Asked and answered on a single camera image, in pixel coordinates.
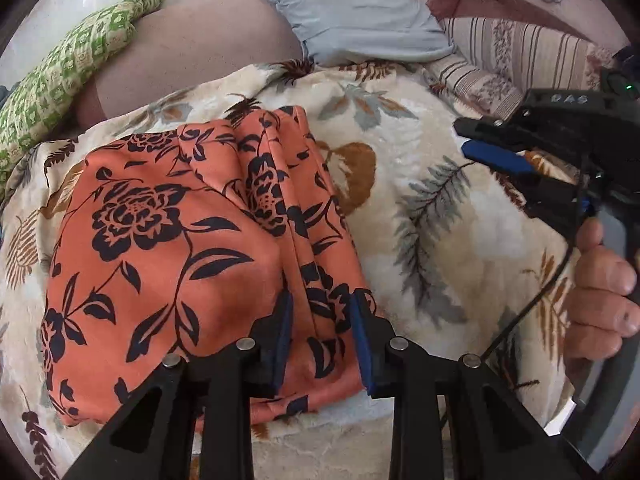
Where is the pink quilted mattress cover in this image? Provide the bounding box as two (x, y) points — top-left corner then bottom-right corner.
(74, 0), (303, 130)

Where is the green white patterned pillow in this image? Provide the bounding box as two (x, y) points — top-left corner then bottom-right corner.
(1, 0), (164, 185)

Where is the light blue pillow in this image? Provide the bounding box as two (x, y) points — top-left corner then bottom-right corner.
(269, 0), (454, 66)

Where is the orange black floral garment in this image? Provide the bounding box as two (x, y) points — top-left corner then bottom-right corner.
(41, 104), (368, 425)

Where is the cream leaf pattern fleece blanket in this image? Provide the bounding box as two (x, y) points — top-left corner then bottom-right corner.
(1, 65), (572, 479)

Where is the right hand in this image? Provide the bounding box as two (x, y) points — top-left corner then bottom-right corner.
(564, 219), (639, 362)

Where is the black cable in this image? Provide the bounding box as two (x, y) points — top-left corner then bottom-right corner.
(479, 154), (591, 361)

